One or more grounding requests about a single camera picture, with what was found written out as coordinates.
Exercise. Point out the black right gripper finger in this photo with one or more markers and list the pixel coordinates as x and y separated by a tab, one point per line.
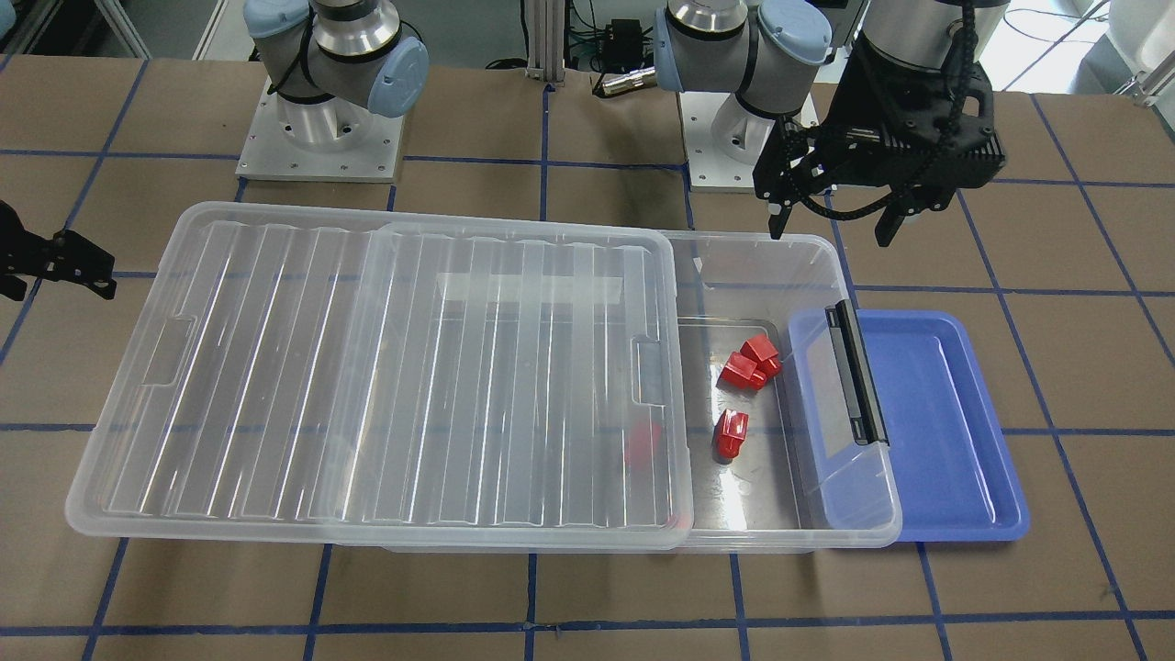
67	256

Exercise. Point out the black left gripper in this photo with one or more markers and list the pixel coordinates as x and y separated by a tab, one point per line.
861	92

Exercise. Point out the red block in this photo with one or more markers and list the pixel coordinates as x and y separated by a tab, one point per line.
730	434

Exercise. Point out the clear plastic box lid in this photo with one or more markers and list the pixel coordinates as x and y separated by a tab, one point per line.
323	375

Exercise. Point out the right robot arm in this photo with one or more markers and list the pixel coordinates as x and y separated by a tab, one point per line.
334	67

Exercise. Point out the red block front box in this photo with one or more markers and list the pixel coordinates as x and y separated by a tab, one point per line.
756	363

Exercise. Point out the red block box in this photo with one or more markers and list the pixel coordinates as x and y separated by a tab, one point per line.
642	444
756	363

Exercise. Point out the clear plastic storage box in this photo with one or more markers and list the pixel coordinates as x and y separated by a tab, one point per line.
789	395

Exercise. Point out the red block middle box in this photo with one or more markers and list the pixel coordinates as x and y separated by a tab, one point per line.
642	444

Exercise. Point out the blue plastic tray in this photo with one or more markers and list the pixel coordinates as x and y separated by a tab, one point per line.
945	473

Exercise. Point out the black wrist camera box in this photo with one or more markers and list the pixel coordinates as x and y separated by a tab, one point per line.
911	132

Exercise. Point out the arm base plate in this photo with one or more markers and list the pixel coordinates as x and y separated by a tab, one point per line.
330	142
723	141

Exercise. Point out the black box latch handle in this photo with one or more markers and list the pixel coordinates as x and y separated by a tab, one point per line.
857	381

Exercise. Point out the aluminium frame post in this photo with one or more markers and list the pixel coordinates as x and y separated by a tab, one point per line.
544	29

